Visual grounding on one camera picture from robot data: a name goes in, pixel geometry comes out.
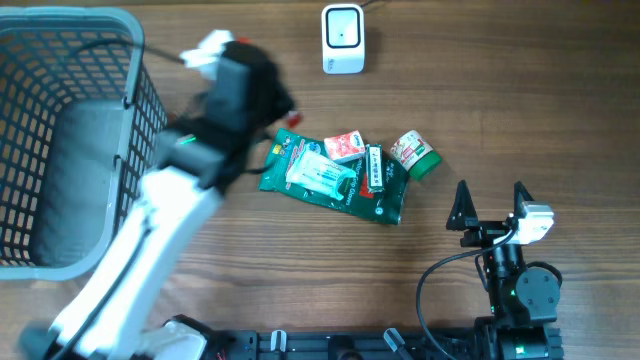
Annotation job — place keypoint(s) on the teal white wipes packet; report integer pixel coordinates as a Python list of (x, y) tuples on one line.
[(318, 173)]

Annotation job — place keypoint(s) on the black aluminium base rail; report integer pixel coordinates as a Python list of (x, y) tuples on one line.
[(462, 343)]

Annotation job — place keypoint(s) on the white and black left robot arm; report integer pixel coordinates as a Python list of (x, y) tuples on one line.
[(197, 159)]

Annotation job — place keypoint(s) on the red white small box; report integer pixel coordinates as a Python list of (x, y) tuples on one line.
[(345, 147)]

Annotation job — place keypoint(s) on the green white gum pack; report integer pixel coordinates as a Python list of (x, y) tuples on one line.
[(374, 164)]

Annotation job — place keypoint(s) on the grey plastic mesh basket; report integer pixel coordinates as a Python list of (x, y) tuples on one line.
[(79, 120)]

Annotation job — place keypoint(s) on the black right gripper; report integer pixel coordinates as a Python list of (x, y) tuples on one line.
[(487, 230)]

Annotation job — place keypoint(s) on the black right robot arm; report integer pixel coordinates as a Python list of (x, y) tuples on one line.
[(523, 295)]

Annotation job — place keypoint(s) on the white barcode scanner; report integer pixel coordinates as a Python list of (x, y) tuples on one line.
[(343, 39)]

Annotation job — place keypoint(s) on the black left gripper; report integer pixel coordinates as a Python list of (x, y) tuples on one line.
[(279, 100)]

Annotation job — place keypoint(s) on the red stick sachet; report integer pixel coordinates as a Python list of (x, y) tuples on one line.
[(293, 119)]

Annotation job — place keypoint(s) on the green lid spice jar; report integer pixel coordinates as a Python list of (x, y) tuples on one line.
[(416, 155)]

